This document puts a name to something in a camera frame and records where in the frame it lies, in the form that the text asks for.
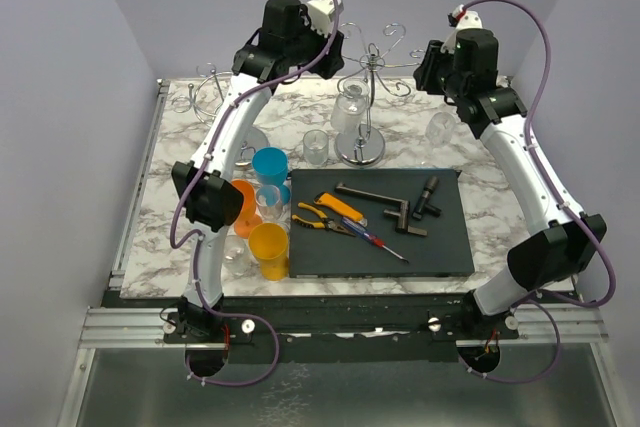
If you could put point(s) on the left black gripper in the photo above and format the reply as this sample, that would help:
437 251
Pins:
329 61

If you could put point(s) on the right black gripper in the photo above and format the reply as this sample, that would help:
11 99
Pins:
425 73

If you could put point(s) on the clear stemless wine glass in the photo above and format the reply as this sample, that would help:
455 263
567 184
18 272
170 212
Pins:
350 106

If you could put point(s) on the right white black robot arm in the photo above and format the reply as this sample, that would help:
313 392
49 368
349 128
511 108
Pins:
463 69

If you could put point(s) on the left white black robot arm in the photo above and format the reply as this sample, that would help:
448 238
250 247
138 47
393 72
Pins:
208 202

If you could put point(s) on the tall chrome wine glass rack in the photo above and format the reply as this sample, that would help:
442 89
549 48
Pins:
365 147

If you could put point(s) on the small clear wine glass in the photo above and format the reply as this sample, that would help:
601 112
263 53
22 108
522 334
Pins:
269 202

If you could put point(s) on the clear tumbler centre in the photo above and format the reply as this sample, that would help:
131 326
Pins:
316 147

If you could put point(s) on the blue plastic goblet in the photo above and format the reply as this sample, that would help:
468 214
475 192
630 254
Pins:
270 165

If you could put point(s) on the black t-shaped tool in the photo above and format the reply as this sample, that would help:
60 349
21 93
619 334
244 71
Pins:
423 205

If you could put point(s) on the yellow utility knife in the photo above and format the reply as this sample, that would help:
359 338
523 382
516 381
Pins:
338 206

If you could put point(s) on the red blue screwdriver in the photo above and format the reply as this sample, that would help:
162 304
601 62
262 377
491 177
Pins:
366 235

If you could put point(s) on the dark grey tray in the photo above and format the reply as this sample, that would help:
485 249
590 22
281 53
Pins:
444 252

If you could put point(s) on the orange plastic goblet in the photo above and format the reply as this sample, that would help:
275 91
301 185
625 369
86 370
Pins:
248 219

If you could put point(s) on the yellow plastic cup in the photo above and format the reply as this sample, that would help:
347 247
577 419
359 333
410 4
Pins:
269 244

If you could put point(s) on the clear glass near front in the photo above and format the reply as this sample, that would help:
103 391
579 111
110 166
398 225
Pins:
236 257

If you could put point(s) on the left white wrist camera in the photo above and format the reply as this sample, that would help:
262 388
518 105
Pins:
322 15

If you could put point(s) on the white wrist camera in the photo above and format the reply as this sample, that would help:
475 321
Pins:
322 15
460 19

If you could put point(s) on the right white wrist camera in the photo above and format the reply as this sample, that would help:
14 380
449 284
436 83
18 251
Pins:
460 19

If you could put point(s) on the small chrome wire rack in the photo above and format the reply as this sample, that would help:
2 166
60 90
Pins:
204 100

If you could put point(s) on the long black metal bracket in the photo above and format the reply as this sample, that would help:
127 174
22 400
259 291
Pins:
396 208

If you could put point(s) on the yellow handled pliers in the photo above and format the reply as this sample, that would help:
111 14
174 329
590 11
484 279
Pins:
323 222

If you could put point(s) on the aluminium frame rail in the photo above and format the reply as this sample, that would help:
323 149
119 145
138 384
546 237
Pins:
142 328

